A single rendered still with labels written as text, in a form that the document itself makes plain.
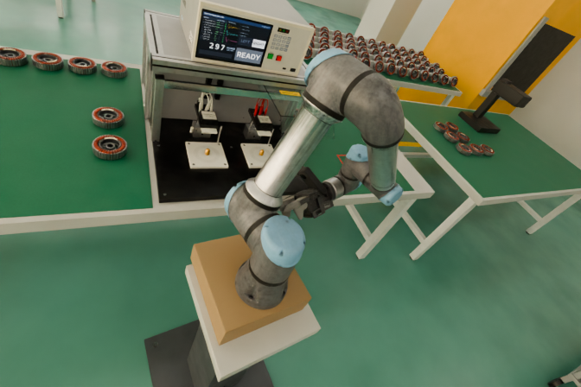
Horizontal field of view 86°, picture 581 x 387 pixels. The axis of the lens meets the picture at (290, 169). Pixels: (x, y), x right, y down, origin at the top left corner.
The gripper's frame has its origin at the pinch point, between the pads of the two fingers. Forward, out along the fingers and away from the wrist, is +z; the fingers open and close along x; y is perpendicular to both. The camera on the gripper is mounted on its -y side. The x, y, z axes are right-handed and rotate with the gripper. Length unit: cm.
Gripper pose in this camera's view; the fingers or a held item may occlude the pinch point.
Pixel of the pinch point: (280, 206)
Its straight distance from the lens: 94.3
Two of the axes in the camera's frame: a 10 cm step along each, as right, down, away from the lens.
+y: 2.6, 9.6, 1.3
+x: -6.1, 0.5, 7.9
